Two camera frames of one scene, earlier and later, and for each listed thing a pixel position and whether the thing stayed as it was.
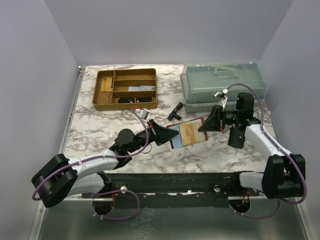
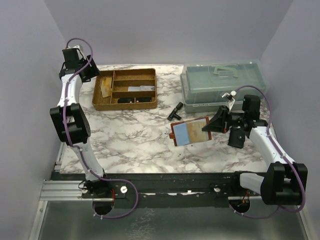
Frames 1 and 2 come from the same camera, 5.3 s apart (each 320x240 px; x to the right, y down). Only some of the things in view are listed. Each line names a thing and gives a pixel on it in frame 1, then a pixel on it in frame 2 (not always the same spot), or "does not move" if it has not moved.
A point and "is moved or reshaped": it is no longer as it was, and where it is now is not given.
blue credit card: x=176 y=140 is moved or reshaped
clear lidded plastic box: x=200 y=79 does not move
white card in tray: x=142 y=88 does not move
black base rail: x=174 y=190 does not move
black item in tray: x=131 y=100 does not move
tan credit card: x=190 y=133 is moved or reshaped
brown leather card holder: x=189 y=133 does not move
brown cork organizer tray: x=125 y=89 does not move
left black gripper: x=160 y=134 to x=93 y=71
